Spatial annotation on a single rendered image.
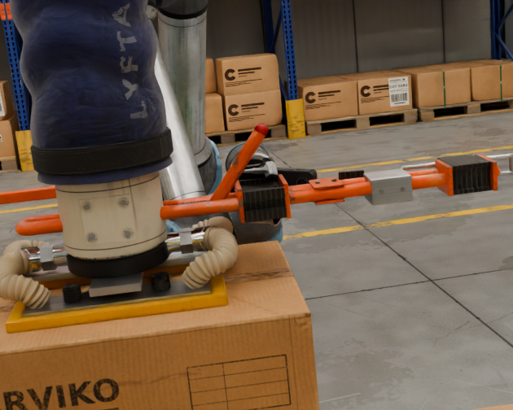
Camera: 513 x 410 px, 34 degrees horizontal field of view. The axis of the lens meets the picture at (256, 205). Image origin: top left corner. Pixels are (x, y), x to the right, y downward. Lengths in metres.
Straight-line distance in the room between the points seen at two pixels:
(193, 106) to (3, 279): 0.88
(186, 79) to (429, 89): 7.31
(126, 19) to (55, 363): 0.52
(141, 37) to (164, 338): 0.45
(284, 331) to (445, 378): 2.00
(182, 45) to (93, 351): 0.91
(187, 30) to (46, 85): 0.68
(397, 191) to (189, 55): 0.74
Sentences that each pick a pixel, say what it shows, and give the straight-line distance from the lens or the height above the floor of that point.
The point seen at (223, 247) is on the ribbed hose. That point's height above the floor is 1.03.
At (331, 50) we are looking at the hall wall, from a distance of 10.19.
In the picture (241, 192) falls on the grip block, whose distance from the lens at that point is 1.37.
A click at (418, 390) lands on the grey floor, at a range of 3.14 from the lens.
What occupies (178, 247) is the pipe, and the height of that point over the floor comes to 1.01.
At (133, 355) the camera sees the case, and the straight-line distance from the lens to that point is 1.26.
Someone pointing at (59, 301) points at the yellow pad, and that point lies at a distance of 1.37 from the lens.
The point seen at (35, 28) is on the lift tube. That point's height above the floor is 1.39.
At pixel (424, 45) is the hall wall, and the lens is 10.55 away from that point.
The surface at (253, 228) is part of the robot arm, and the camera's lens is 1.70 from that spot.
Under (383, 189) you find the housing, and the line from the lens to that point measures 1.42.
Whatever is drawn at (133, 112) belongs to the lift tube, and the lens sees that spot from 1.30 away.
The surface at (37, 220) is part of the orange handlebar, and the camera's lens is 1.45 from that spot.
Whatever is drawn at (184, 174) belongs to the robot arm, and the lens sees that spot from 1.70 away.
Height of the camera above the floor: 1.40
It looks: 13 degrees down
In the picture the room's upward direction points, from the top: 5 degrees counter-clockwise
